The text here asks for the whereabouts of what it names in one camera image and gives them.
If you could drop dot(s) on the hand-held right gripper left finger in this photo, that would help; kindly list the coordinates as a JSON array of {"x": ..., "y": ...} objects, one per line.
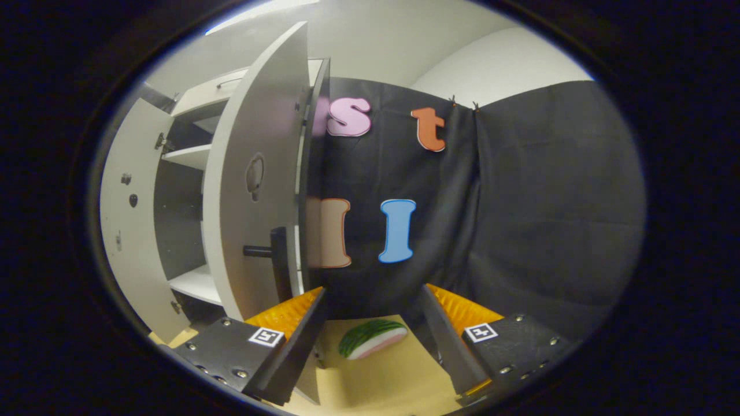
[{"x": 298, "y": 352}]

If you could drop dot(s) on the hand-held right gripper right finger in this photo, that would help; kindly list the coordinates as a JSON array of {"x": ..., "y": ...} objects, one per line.
[{"x": 451, "y": 346}]

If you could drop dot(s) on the white cabinet door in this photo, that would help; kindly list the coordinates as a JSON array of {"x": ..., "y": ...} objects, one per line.
[
  {"x": 127, "y": 242},
  {"x": 248, "y": 115}
]

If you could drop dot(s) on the white cabinet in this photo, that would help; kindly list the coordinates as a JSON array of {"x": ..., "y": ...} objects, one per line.
[{"x": 185, "y": 156}]

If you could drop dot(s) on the white cabinet drawer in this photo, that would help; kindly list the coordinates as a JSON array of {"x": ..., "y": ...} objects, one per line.
[{"x": 202, "y": 95}]

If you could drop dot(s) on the toy watermelon slice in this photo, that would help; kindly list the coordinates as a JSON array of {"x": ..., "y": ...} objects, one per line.
[{"x": 370, "y": 338}]

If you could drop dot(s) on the black backdrop cloth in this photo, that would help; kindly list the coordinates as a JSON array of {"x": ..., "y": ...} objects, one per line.
[{"x": 549, "y": 202}]

